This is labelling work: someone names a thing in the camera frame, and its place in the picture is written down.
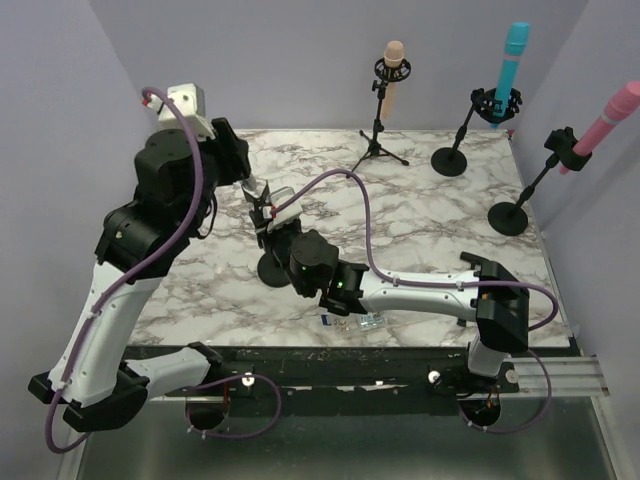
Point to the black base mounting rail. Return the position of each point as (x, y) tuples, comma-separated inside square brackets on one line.
[(343, 381)]

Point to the pink microphone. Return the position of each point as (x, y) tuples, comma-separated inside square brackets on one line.
[(619, 107)]

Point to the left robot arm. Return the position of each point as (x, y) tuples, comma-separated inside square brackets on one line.
[(140, 241)]

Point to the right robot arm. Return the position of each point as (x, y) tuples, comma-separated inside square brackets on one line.
[(487, 294)]

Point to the beige microphone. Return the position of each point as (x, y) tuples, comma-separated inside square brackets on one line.
[(393, 57)]

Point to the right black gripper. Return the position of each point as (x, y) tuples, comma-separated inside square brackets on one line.
[(270, 235)]

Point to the black shock-mount round stand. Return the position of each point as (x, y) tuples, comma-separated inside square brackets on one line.
[(451, 161)]

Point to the blue microphone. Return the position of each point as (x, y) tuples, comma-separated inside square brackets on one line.
[(515, 45)]

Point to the black clip round stand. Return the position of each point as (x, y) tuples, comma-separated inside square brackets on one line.
[(509, 218)]

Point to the silver mesh microphone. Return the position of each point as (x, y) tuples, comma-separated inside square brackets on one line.
[(255, 191)]

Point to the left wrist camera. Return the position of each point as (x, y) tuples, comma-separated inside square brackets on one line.
[(189, 98)]

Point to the black round-base mic stand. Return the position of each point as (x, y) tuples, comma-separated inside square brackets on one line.
[(272, 274)]

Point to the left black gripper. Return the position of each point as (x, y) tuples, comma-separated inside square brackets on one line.
[(229, 151)]

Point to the clear plastic screw box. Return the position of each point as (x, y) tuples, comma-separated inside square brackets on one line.
[(353, 322)]

